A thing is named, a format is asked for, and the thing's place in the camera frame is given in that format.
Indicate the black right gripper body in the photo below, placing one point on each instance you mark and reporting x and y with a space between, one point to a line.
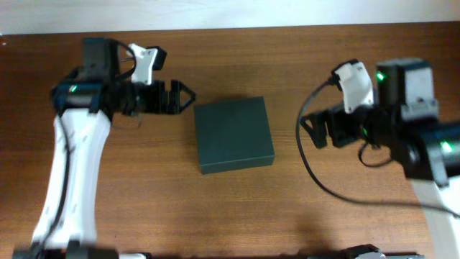
362 124

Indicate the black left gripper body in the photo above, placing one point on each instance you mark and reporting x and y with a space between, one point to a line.
149 98

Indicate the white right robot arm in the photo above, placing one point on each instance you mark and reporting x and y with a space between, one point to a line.
397 109

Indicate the black storage box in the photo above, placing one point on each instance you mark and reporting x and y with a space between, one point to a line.
233 135

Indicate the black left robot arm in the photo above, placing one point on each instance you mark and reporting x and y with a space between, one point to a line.
114 78

